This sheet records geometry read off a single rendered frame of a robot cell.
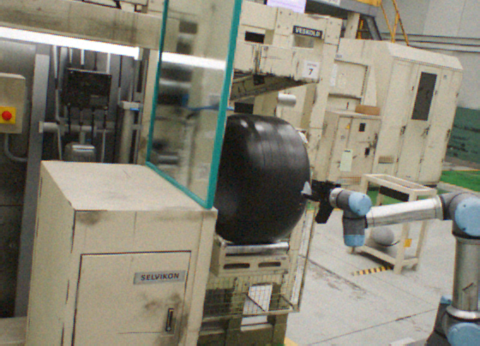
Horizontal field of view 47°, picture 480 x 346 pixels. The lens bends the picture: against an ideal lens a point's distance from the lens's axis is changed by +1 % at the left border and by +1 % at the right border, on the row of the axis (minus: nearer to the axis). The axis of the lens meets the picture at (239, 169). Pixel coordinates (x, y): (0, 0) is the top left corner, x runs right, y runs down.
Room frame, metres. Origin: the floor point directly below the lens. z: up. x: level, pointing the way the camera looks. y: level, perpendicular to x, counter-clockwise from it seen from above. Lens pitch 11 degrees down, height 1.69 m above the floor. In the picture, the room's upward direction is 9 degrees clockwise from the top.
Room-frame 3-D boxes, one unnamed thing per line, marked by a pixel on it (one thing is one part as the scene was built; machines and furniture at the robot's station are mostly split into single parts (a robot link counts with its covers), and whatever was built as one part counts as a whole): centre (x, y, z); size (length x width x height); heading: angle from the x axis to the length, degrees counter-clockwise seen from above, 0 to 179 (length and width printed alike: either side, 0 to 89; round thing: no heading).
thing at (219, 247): (2.35, 0.11, 0.90); 0.40 x 0.03 x 0.10; 29
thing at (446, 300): (1.96, -0.87, 0.88); 0.13 x 0.12 x 0.14; 173
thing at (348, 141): (7.41, -1.28, 0.62); 0.91 x 0.58 x 1.25; 130
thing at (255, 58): (2.76, -0.01, 1.71); 0.61 x 0.25 x 0.15; 119
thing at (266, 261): (2.32, -0.11, 0.84); 0.36 x 0.09 x 0.06; 119
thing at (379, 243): (5.18, -1.51, 0.40); 0.60 x 0.35 x 0.80; 40
